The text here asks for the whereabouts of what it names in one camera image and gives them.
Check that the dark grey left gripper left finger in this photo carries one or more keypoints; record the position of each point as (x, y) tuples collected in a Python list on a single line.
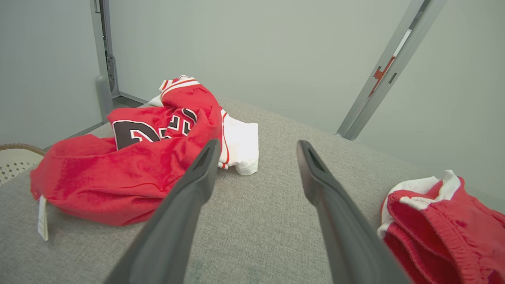
[(177, 221)]

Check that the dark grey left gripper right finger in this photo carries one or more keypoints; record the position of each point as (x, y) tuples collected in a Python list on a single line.
[(343, 228)]

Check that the red white numbered jersey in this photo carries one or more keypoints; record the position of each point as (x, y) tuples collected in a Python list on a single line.
[(118, 177)]

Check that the red shorts with white trim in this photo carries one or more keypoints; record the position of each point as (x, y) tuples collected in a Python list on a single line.
[(446, 236)]

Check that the white perforated basket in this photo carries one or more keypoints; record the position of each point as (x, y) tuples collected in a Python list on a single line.
[(17, 161)]

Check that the grey vertical frame post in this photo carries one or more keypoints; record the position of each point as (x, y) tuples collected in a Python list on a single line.
[(104, 90)]

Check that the slanted grey metal frame bar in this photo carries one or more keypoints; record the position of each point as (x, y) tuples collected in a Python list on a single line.
[(386, 67)]

